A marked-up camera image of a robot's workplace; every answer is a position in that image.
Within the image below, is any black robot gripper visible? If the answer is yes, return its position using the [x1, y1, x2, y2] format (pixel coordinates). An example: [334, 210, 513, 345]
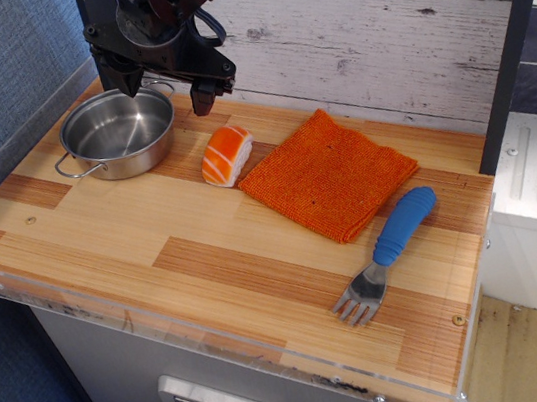
[83, 0, 237, 116]

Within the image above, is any blue handled metal fork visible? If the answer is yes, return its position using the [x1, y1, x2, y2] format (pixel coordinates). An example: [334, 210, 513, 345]
[332, 186, 437, 326]

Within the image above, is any stainless steel pot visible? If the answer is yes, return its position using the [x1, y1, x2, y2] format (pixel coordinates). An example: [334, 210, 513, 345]
[54, 79, 175, 181]

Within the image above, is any salmon sushi toy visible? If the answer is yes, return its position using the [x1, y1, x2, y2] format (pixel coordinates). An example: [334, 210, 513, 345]
[201, 125, 254, 188]

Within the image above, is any orange knitted cloth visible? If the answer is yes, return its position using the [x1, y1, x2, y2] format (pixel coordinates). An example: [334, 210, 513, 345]
[239, 109, 418, 244]

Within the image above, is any clear acrylic table edge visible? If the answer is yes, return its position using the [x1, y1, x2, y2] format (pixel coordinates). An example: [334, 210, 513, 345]
[0, 175, 492, 402]

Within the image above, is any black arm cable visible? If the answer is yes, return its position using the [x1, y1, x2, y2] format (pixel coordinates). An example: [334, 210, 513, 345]
[193, 8, 229, 51]

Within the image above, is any black right frame post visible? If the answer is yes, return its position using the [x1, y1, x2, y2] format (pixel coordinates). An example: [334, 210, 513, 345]
[479, 0, 533, 176]

